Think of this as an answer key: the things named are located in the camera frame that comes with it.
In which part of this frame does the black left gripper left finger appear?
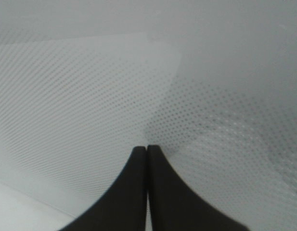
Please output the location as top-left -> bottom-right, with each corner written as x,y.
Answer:
61,146 -> 147,231

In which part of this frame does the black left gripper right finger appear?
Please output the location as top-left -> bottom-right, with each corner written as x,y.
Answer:
147,145 -> 248,231

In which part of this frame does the white microwave door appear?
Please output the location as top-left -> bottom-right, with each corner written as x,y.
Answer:
0,0 -> 297,231

